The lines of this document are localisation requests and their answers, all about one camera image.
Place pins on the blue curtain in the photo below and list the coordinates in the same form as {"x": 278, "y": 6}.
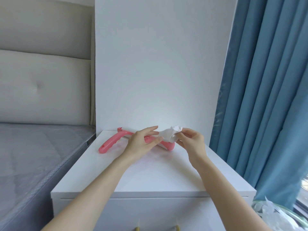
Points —
{"x": 264, "y": 93}

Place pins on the person's right thumb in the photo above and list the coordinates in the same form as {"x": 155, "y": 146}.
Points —
{"x": 183, "y": 143}

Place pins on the person's left forearm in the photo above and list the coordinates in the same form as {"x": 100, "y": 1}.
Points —
{"x": 91, "y": 194}

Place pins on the person's right hand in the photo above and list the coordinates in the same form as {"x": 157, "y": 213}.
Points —
{"x": 195, "y": 145}

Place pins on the clear plastic bag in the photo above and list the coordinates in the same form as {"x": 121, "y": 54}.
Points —
{"x": 276, "y": 216}

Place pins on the white cabinet drawer front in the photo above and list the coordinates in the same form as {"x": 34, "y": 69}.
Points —
{"x": 154, "y": 214}

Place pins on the person's left hand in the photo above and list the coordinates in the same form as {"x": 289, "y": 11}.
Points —
{"x": 136, "y": 144}

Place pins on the person's right forearm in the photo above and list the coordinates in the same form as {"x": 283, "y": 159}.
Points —
{"x": 223, "y": 197}

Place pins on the beige upholstered headboard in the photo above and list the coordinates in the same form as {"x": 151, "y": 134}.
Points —
{"x": 45, "y": 69}

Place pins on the grey mattress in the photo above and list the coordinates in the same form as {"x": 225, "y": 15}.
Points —
{"x": 33, "y": 161}

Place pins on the person's left thumb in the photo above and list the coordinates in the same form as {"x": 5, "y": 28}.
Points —
{"x": 154, "y": 141}

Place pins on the pink plastic lint roller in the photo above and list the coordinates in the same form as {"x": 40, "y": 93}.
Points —
{"x": 113, "y": 143}

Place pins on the white bedside cabinet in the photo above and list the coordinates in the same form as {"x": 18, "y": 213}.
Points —
{"x": 154, "y": 175}

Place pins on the white paper sheet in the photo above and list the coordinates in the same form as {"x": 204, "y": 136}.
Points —
{"x": 169, "y": 134}

